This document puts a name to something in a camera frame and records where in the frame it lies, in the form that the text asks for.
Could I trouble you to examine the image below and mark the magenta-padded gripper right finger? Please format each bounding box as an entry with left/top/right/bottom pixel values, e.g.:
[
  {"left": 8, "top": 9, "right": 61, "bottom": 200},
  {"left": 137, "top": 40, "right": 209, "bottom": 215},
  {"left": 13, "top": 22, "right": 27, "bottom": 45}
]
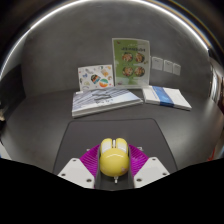
[{"left": 128, "top": 143, "right": 171, "bottom": 189}]

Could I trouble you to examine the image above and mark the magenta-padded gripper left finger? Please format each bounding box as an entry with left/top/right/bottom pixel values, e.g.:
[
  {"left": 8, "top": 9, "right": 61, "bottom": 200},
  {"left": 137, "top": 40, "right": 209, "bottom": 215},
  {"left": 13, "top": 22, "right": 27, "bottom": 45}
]
[{"left": 56, "top": 143, "right": 101, "bottom": 189}]

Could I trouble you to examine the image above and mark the yellow computer mouse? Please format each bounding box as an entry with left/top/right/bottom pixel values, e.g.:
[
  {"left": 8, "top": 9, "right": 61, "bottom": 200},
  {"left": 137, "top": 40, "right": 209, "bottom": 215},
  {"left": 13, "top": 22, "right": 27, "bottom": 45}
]
[{"left": 98, "top": 137, "right": 131, "bottom": 184}]

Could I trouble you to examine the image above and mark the dark grey mouse pad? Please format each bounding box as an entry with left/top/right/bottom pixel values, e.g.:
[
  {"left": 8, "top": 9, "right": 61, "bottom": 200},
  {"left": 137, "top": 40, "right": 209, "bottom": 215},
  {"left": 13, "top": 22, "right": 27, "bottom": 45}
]
[{"left": 52, "top": 118, "right": 179, "bottom": 176}]

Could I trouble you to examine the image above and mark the white book with blue band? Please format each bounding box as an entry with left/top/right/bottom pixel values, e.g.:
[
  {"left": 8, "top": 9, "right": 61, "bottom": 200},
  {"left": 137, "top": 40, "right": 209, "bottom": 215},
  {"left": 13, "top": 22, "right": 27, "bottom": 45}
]
[{"left": 142, "top": 85, "right": 193, "bottom": 111}]

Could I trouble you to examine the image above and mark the grey striped book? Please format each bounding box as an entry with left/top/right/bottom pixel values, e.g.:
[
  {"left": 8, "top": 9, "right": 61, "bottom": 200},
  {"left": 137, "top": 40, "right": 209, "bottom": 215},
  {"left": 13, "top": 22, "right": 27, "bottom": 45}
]
[{"left": 71, "top": 87, "right": 144, "bottom": 119}]

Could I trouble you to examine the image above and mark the white card with colourful stickers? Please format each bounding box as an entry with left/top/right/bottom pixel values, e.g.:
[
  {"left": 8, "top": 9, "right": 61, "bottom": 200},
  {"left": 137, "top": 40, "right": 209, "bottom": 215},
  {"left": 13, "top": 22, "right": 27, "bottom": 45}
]
[{"left": 77, "top": 64, "right": 115, "bottom": 92}]

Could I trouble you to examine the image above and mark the white ceiling light strip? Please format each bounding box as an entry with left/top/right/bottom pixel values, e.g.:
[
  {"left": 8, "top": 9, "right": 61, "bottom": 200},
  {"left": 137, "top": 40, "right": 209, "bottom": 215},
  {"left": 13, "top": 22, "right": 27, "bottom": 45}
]
[{"left": 0, "top": 0, "right": 210, "bottom": 76}]

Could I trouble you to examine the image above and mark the white wall socket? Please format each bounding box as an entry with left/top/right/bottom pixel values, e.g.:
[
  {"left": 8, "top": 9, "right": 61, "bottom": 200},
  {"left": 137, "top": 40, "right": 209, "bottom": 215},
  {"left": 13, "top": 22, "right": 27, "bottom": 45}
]
[
  {"left": 163, "top": 59, "right": 174, "bottom": 74},
  {"left": 172, "top": 62, "right": 182, "bottom": 76},
  {"left": 151, "top": 56, "right": 164, "bottom": 71}
]

